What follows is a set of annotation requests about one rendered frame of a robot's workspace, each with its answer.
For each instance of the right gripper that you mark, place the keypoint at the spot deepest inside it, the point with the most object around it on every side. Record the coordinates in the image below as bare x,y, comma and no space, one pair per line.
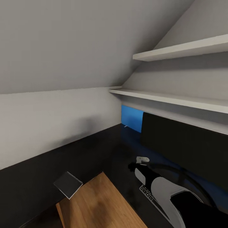
132,166

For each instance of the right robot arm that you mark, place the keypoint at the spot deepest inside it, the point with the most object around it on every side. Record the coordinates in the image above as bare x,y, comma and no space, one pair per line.
184,208

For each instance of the room divider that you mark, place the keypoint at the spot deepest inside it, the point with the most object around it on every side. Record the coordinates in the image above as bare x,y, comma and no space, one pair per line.
131,117

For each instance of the bookcase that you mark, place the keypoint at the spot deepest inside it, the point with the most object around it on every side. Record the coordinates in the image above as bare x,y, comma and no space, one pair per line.
205,46

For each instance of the cabinet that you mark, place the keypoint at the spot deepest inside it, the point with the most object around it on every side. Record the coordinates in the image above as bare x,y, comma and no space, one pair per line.
52,218

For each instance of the notebook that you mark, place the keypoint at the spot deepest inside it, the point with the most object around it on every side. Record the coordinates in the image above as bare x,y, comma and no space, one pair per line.
68,184

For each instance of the monitor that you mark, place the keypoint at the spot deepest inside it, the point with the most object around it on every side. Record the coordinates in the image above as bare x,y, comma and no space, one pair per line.
202,151

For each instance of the keyboard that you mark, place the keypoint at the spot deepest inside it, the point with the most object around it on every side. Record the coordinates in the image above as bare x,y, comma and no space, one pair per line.
152,199

